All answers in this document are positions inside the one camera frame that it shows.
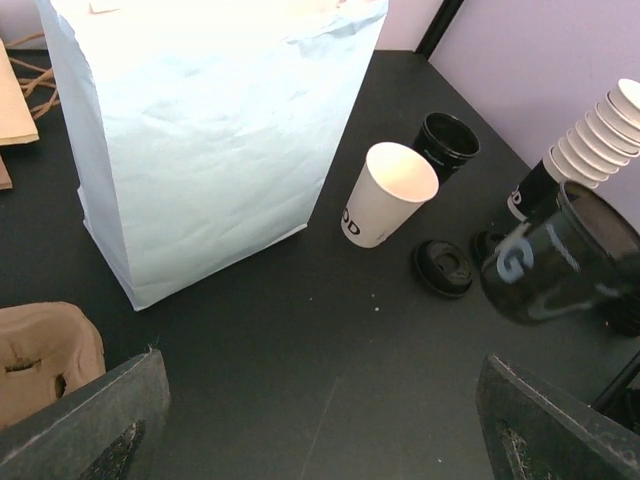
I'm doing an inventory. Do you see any black paper cup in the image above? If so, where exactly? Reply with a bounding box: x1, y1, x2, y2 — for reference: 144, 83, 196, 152
480, 181, 639, 325
411, 112, 481, 184

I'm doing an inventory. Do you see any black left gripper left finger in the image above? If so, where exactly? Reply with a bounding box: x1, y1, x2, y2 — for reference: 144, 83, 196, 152
1, 349, 170, 479

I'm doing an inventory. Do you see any black cup lid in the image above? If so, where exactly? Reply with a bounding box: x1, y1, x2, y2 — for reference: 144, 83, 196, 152
411, 240, 473, 299

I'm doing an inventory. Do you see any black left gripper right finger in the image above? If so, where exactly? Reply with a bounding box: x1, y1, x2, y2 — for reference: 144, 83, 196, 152
476, 354, 639, 479

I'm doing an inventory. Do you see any brown kraft paper bag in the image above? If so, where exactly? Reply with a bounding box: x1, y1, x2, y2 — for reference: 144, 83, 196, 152
0, 157, 13, 190

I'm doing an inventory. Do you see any tan kraft paper bag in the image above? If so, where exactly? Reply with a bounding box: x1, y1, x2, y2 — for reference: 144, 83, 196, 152
1, 32, 61, 147

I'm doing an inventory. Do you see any tall stack of paper cups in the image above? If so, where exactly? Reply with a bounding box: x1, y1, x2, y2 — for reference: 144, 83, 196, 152
506, 78, 639, 221

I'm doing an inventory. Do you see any light blue paper bag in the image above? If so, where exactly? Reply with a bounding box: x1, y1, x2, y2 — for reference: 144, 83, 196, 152
37, 1, 389, 311

